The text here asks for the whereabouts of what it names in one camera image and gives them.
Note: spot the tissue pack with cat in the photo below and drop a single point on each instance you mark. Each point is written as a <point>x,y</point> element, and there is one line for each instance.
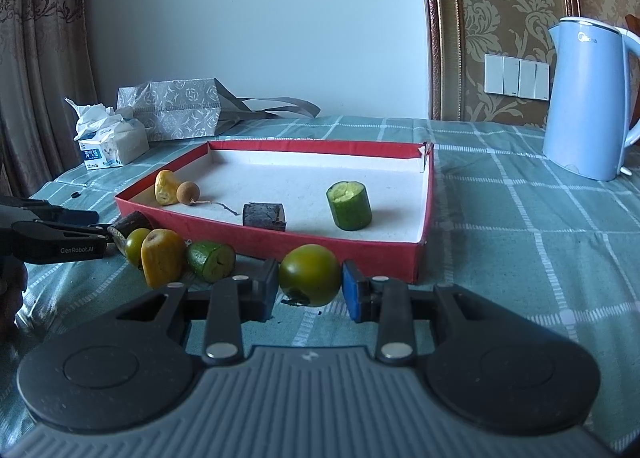
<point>108,138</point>

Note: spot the white wall switch panel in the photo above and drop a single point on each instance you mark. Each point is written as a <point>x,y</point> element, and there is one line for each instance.
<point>518,78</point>

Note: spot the yellow peeled fruit piece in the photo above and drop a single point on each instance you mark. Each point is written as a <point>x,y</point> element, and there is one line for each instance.
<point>162,256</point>

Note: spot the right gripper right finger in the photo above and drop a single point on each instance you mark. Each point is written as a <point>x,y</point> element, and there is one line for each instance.
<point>386,301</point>

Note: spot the yellow jackfruit piece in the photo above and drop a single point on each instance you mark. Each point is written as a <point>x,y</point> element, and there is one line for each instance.
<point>165,187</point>

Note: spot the round-cut sugarcane chunk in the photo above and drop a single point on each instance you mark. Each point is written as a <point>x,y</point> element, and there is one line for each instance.
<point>263,215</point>

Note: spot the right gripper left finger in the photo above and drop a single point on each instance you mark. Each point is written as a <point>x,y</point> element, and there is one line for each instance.
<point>232,301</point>

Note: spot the light blue electric kettle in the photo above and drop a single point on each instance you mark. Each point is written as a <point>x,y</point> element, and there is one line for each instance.
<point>588,130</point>

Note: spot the grey patterned gift bag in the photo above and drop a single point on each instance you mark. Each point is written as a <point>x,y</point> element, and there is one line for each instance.
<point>201,107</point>

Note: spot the checked teal tablecloth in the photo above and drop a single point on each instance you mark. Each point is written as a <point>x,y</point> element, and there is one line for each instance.
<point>508,224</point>

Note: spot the brown patterned curtain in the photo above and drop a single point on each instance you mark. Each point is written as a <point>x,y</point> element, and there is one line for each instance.
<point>45,63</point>

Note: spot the dark sugarcane chunk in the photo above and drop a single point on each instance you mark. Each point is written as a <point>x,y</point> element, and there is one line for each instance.
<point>124,225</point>

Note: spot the green tomato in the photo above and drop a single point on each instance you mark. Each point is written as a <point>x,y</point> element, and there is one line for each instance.
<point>310,275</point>
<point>133,246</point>

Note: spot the red shallow cardboard tray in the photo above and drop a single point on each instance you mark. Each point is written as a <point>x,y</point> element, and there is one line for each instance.
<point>400,181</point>

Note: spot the dark green cucumber piece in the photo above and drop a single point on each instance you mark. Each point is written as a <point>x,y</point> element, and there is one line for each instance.
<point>210,261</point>

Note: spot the cut cucumber cylinder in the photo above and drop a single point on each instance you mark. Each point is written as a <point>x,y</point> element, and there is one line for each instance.
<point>349,205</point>

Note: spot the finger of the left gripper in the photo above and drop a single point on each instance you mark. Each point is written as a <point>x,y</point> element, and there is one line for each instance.
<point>53,213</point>
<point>43,242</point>

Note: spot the brown longan with stem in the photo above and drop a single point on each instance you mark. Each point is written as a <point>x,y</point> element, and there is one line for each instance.
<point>188,193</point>

